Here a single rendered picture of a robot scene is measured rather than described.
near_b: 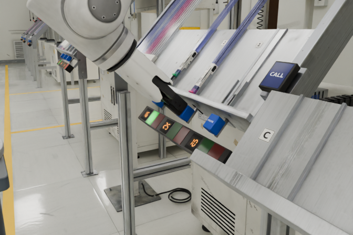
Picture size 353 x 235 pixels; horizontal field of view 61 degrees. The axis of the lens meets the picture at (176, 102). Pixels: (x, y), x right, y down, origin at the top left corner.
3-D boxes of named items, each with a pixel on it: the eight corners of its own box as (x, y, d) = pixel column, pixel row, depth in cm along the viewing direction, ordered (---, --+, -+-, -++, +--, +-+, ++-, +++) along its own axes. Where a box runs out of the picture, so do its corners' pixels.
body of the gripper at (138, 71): (95, 64, 57) (137, 98, 63) (111, 70, 48) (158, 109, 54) (120, 34, 58) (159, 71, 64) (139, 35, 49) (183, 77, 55)
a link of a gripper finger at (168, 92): (136, 70, 53) (142, 79, 59) (171, 95, 52) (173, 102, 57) (140, 65, 53) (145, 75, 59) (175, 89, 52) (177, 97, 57)
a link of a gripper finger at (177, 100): (155, 96, 59) (177, 115, 62) (163, 99, 56) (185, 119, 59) (165, 84, 59) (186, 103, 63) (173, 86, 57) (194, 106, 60)
